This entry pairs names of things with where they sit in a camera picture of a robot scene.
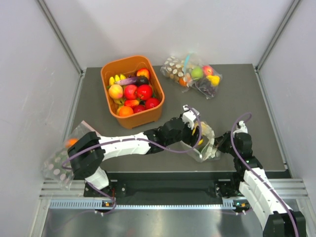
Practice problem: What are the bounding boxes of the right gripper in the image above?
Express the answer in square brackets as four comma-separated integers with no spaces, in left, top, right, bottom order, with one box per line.
[211,130,240,158]

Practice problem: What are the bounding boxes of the polka dot zip bag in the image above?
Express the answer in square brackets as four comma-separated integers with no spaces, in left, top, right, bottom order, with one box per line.
[180,121,220,162]

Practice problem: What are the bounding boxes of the red fake apple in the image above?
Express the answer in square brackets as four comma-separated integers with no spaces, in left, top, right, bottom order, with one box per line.
[137,84,153,101]

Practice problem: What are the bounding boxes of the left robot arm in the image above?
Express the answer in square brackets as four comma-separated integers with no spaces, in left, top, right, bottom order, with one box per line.
[63,117,202,196]

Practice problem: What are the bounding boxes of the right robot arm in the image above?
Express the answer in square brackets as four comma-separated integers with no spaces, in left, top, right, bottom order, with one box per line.
[215,131,307,237]

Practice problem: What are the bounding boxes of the purple fake grapes in bag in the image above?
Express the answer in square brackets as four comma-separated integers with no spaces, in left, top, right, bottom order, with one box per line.
[195,78,216,97]

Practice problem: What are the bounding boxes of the clear bag with fruit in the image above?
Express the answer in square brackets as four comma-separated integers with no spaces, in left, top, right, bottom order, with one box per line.
[183,53,222,99]

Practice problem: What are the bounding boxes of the yellow fake pear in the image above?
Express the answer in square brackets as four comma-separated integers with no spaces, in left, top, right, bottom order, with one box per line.
[206,75,221,87]

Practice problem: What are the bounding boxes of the green fake apple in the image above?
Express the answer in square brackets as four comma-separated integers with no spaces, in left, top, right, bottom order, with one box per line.
[191,66,204,79]

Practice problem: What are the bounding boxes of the red apple in bag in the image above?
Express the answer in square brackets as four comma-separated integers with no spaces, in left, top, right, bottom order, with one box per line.
[202,65,214,76]

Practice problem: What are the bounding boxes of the brown polka dot bag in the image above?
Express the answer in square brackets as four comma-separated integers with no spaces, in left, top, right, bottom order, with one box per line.
[160,56,190,87]

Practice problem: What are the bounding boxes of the fake eggplant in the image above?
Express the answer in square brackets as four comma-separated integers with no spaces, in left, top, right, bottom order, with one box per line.
[115,76,149,86]

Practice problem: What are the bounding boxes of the fake banana bunch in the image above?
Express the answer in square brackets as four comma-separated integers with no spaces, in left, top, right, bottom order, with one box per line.
[109,74,126,86]

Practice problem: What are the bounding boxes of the orange in left bag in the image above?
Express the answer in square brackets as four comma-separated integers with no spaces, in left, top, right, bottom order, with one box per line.
[65,138,78,148]

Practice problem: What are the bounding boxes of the left zip bag with fruit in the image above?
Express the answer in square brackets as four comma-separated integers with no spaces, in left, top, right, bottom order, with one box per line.
[41,121,100,190]

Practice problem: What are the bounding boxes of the dark red fruit in bin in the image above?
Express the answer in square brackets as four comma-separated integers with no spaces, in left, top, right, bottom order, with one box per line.
[145,97,160,109]

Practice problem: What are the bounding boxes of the orange in bin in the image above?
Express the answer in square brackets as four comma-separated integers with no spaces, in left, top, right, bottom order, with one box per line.
[118,106,134,117]

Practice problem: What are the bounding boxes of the red yellow apple in bin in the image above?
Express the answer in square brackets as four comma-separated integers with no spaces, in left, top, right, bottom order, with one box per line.
[136,68,151,79]

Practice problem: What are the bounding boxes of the peach in bin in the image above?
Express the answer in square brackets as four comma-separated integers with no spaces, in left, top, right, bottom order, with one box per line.
[108,84,124,99]

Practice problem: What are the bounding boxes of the orange plastic bin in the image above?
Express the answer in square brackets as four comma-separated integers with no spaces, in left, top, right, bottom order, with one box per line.
[101,55,165,129]

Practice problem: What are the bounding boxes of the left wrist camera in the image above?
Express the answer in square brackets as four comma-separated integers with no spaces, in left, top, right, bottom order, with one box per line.
[182,105,200,130]

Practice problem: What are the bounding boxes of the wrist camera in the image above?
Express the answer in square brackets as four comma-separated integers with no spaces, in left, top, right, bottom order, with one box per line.
[234,120,248,134]
[182,105,200,130]

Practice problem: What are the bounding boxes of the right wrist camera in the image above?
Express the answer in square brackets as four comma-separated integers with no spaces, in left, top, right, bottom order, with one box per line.
[234,120,248,134]

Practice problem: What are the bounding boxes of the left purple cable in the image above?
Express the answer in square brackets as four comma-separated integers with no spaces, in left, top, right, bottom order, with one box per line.
[61,105,203,214]

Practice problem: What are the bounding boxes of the purple cable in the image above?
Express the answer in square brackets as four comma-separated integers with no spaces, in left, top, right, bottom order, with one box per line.
[231,112,298,237]
[61,105,203,214]

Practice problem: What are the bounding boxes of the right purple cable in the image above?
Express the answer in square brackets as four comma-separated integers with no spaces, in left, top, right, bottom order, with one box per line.
[231,112,298,237]

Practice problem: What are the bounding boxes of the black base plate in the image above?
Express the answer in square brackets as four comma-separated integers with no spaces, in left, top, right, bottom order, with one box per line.
[84,171,243,199]

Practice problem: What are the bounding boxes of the grey cable duct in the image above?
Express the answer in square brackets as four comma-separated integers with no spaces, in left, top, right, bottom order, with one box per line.
[49,198,250,210]

